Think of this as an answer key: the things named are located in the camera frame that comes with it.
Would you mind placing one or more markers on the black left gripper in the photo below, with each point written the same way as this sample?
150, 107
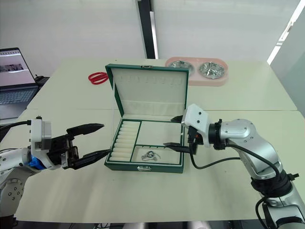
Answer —
59, 148

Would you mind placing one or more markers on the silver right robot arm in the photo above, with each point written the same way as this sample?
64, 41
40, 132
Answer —
240, 130

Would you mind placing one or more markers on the green jewelry box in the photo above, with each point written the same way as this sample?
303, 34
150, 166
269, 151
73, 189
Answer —
152, 95

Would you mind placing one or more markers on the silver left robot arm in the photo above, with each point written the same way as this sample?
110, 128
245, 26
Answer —
10, 190

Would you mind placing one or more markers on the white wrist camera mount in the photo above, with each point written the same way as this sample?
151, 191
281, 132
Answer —
196, 119
36, 133

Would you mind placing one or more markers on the pink double bowl stand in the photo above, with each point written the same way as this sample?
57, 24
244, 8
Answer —
196, 80

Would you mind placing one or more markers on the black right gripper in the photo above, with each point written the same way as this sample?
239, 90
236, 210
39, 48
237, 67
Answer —
194, 140

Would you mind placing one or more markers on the steel pet bowl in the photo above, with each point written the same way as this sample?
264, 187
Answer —
211, 70
181, 65

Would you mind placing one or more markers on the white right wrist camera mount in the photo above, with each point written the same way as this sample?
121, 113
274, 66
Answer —
196, 119

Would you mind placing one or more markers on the grey laptop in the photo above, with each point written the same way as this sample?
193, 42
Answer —
14, 93

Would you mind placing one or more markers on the black wall pillar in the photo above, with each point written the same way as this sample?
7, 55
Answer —
145, 28

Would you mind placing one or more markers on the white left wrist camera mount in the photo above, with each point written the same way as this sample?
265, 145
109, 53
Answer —
36, 133

